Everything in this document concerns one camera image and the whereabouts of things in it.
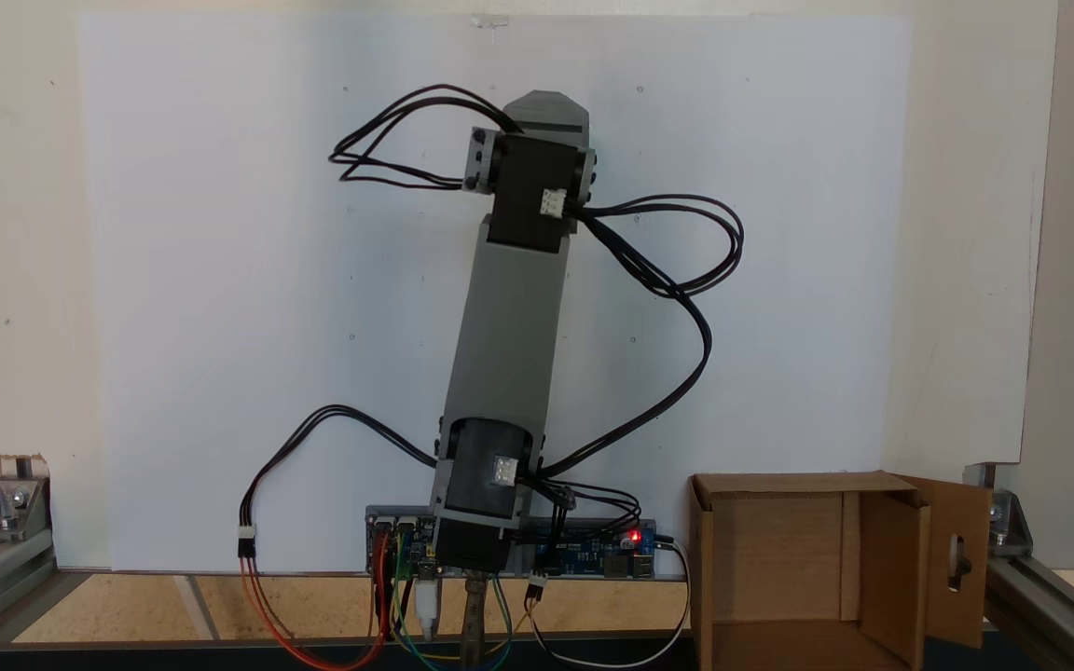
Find white paper sheet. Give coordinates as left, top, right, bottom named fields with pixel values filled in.
left=78, top=14, right=913, bottom=572

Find blue board with red LED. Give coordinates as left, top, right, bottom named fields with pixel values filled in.
left=518, top=519, right=659, bottom=581

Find small board with grey ports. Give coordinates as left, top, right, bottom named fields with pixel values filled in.
left=366, top=506, right=437, bottom=581

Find metal table clamp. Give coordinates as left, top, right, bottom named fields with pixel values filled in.
left=461, top=570, right=493, bottom=668

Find brown cardboard box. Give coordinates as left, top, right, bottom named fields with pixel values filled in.
left=689, top=471, right=995, bottom=671

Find white backing board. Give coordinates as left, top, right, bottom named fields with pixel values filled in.
left=0, top=0, right=1060, bottom=572

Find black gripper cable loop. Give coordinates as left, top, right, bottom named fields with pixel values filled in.
left=329, top=84, right=525, bottom=193

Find long black arm cable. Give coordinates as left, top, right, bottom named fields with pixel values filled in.
left=535, top=194, right=745, bottom=487

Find coloured jumper wires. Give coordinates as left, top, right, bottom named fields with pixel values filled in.
left=369, top=531, right=516, bottom=668

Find black cable with white connector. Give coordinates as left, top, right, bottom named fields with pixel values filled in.
left=239, top=404, right=440, bottom=560

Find red and orange wires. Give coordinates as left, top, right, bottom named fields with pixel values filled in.
left=241, top=555, right=391, bottom=671

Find metal corner bracket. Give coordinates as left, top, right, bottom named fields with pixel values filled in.
left=989, top=489, right=1035, bottom=558
left=0, top=475, right=52, bottom=542

